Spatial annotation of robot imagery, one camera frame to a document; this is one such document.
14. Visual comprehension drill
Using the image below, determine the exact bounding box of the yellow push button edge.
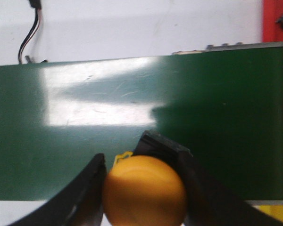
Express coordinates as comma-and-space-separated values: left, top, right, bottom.
102, 129, 194, 226

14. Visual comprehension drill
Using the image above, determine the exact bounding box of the green conveyor belt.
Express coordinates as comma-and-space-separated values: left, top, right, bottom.
0, 45, 283, 202

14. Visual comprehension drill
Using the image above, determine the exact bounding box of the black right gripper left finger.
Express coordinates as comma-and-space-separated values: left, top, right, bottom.
11, 153, 106, 226

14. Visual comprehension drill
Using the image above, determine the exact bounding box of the aluminium conveyor frame rail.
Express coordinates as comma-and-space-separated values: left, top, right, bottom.
172, 41, 283, 205

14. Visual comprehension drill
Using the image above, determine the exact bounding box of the red plastic tray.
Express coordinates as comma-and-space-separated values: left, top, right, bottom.
262, 0, 283, 42

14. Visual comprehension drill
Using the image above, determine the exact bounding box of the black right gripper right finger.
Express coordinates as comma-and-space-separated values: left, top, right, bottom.
176, 150, 283, 226

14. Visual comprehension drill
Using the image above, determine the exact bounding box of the yellow plastic tray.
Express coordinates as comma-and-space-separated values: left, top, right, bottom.
252, 201, 283, 222

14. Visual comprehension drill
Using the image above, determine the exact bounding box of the black sensor with cable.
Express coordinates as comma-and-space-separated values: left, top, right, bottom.
17, 0, 42, 65

